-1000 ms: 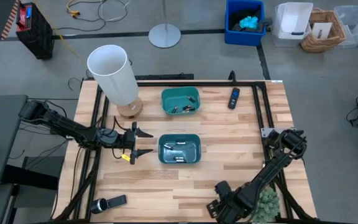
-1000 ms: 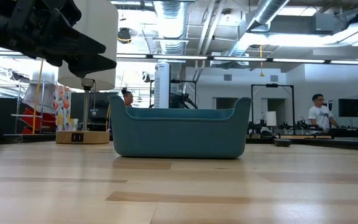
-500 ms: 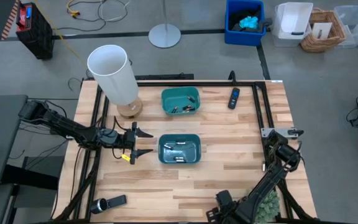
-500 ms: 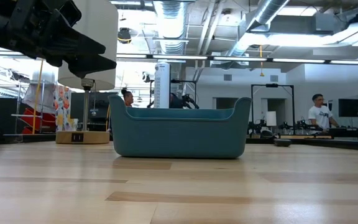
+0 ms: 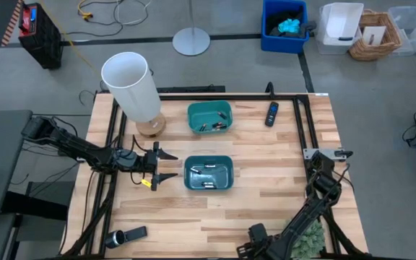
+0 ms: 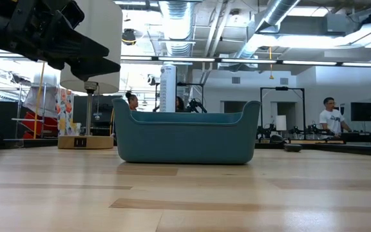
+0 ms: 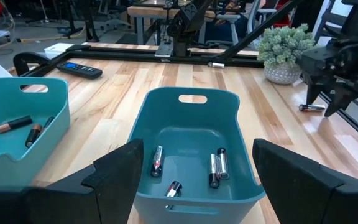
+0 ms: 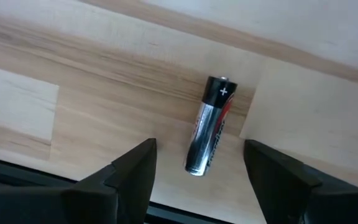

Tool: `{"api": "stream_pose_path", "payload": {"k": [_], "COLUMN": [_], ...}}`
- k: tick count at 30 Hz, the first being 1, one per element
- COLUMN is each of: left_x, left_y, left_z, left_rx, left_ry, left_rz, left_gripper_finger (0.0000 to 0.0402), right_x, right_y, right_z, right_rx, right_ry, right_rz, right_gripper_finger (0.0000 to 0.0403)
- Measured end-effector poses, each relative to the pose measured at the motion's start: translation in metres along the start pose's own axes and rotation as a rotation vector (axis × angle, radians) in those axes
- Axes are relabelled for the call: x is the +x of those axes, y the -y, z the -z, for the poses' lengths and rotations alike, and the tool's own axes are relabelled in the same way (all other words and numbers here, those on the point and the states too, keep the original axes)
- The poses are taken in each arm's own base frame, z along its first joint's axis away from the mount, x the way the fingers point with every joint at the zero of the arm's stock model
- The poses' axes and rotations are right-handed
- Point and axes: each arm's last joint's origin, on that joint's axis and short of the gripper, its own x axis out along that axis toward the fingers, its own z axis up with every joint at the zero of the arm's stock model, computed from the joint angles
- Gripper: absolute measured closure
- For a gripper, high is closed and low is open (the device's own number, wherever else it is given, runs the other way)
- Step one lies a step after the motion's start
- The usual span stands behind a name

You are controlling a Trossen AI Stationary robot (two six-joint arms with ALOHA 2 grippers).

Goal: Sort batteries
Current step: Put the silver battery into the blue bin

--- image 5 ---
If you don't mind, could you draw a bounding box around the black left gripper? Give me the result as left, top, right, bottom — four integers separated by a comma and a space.
143, 141, 179, 192

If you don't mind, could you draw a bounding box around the green artificial plant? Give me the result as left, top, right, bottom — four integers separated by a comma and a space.
290, 219, 326, 259

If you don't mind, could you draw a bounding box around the dark teal plastic bin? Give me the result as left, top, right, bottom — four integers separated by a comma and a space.
183, 155, 235, 193

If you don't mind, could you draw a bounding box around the light teal plastic bin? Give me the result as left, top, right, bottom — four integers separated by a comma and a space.
187, 100, 234, 135

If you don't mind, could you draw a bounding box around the long black bar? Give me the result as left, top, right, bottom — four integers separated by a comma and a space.
157, 84, 227, 95

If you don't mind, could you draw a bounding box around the white shade wooden base lamp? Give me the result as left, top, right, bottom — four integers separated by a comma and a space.
100, 51, 167, 139

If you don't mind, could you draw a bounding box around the black low platform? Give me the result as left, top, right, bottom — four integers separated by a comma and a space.
1, 179, 76, 222

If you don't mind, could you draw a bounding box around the black remote control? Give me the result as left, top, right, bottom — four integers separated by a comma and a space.
264, 101, 280, 128

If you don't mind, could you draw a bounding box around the grey round-base floor stand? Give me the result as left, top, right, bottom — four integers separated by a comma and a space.
172, 0, 212, 57

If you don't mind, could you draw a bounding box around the blue plastic bin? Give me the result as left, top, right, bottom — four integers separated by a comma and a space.
260, 0, 311, 54

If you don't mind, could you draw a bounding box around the black cloth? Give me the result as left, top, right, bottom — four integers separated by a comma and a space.
267, 10, 318, 39

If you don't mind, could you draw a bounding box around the black and red case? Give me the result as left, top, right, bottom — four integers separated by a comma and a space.
17, 2, 64, 70

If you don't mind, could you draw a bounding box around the turquoise cloth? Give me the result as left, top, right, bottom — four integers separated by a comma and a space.
277, 18, 302, 35

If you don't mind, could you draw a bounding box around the wicker basket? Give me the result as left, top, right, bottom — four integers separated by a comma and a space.
347, 9, 404, 61

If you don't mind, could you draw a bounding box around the white plastic bin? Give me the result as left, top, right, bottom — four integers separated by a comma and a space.
316, 2, 365, 56

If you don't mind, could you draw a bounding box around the white card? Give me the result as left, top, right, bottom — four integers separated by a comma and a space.
362, 25, 388, 47

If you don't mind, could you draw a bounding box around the black camcorder with silver lens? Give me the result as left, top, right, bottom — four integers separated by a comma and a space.
104, 225, 148, 250

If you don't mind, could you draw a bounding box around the black metal table frame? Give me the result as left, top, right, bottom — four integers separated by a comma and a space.
60, 82, 373, 260

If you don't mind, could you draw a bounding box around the white floor cable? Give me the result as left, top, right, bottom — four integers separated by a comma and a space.
113, 0, 153, 26

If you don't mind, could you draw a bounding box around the black floor cable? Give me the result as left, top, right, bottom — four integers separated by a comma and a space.
63, 0, 151, 38

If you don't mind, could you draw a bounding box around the yellow hanging cord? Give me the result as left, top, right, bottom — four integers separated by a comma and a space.
38, 0, 100, 75

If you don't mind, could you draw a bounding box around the yellow cable with plug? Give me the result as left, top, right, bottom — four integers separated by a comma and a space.
77, 0, 95, 21

